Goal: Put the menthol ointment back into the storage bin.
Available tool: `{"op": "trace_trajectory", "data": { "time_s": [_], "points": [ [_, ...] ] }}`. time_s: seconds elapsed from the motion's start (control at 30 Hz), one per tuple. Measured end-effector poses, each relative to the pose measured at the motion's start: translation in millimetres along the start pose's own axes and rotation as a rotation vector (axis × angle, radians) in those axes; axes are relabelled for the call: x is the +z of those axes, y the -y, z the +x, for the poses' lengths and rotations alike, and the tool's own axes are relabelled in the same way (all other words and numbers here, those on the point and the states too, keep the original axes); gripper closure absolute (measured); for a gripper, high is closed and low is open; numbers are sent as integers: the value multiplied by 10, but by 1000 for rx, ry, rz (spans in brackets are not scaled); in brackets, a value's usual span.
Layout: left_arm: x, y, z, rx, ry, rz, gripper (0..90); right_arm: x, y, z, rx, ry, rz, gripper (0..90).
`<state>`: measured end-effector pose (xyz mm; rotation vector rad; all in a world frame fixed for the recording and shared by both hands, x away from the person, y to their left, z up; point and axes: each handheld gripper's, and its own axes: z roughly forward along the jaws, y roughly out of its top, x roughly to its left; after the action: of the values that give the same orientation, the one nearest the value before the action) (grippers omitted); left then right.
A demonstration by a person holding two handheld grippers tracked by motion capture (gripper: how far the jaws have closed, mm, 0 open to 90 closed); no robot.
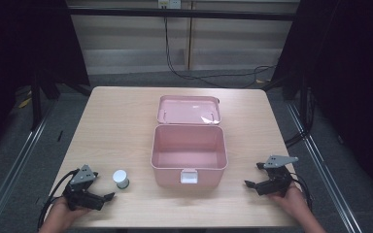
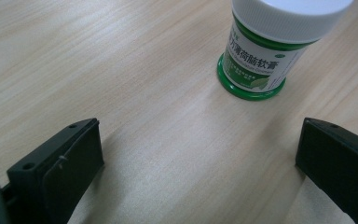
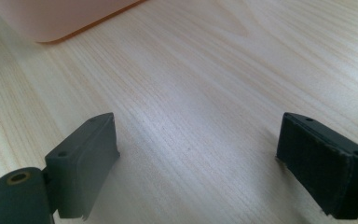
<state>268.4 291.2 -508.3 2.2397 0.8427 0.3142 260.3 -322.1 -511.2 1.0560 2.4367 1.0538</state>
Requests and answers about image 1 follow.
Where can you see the person's right hand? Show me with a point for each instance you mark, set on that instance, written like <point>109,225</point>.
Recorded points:
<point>291,200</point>

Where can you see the dark curtain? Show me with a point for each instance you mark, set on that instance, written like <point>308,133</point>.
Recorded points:
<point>349,81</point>
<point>26,48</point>

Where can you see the small white-lidded jar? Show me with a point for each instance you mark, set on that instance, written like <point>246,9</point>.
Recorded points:
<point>120,178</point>

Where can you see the black horizontal frame bar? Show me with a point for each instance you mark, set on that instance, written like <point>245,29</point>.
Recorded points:
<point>175,13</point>

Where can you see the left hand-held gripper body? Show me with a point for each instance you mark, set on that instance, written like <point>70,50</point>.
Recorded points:
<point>81,189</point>

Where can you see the person's left hand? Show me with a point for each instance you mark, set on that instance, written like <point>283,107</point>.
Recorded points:
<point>66,212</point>

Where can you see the yellow floor tape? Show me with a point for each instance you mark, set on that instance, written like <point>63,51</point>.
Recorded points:
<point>25,103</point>

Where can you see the metal floor rail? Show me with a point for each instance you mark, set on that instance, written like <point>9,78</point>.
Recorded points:
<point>16,168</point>
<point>323,174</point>

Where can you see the pink plastic storage box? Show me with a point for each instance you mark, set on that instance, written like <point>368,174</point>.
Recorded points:
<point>189,145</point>

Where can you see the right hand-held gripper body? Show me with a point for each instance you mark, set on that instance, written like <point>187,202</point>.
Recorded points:
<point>277,179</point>

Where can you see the black metal stand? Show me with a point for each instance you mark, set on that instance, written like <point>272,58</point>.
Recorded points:
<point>36,103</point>

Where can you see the white wall socket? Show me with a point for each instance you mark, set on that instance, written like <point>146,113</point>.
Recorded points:
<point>169,4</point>

